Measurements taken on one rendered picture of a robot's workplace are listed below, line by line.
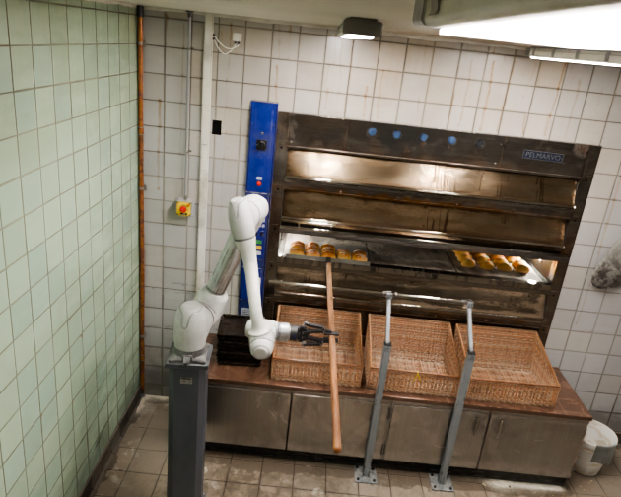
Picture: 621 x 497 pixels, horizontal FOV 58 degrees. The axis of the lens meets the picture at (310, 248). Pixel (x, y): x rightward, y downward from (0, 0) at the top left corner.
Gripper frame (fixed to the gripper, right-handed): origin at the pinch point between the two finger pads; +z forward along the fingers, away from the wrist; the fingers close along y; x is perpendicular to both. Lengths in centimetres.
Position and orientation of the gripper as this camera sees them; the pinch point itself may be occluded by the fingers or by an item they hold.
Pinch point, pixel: (331, 336)
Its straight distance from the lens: 272.9
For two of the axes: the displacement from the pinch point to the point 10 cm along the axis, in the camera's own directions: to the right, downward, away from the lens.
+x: -0.1, 3.5, -9.4
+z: 9.9, 1.0, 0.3
